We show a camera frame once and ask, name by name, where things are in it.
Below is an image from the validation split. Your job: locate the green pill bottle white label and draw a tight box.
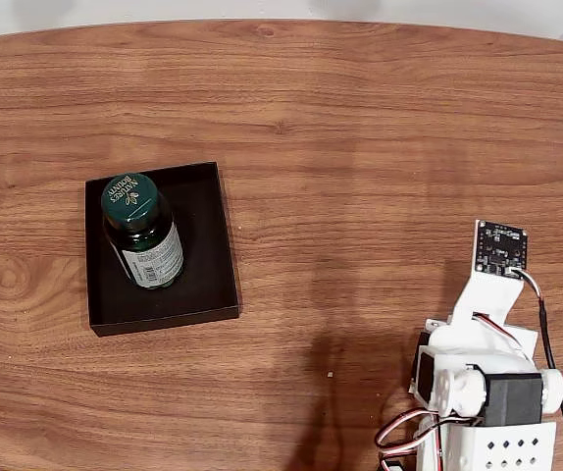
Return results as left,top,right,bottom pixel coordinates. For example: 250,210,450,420
100,173,186,291

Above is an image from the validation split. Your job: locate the shallow black box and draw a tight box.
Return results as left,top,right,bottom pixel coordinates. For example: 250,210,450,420
84,161,241,339

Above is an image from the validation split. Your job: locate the red white black servo wire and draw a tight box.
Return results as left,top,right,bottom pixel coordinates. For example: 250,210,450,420
374,405,447,451
474,311,526,347

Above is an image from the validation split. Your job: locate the black camera cable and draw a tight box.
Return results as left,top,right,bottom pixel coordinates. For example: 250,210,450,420
509,267,563,471

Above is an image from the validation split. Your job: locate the camera board on white mount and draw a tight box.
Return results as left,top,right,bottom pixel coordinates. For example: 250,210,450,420
446,219,532,331

